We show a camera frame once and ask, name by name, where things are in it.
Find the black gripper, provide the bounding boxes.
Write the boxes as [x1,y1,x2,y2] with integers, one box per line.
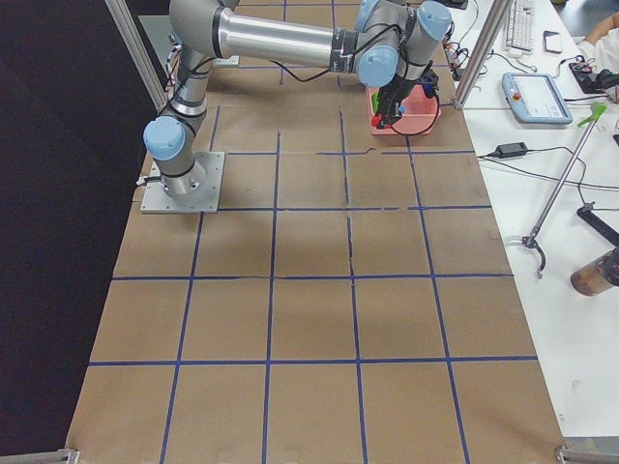
[372,74,416,125]

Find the red toy block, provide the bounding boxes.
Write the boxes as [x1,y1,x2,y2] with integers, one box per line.
[371,114,392,130]

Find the green toy block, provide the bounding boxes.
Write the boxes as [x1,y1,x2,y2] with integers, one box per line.
[371,92,379,114]

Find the pink plastic box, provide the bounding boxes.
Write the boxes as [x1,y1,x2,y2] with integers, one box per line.
[366,85,440,135]

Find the black power adapter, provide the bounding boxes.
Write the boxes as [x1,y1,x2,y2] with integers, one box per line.
[494,142,528,159]

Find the left teach pendant tablet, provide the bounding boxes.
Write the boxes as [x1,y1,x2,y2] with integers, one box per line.
[501,72,573,126]

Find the white keyboard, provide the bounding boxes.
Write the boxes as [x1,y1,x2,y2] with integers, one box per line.
[503,0,535,53]

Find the black smartphone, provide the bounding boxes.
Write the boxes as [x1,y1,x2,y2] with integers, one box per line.
[543,31,563,54]

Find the brown bottle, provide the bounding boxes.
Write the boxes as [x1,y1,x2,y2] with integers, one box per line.
[571,248,618,296]

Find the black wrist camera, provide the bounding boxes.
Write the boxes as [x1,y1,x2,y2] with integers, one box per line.
[418,69,439,99]

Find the aluminium frame post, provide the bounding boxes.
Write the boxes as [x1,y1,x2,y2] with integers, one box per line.
[452,0,513,109]

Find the green handled reach grabber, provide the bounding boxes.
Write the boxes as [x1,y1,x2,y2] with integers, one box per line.
[521,102,607,279]

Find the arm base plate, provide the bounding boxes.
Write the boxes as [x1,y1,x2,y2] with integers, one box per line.
[140,152,225,215]

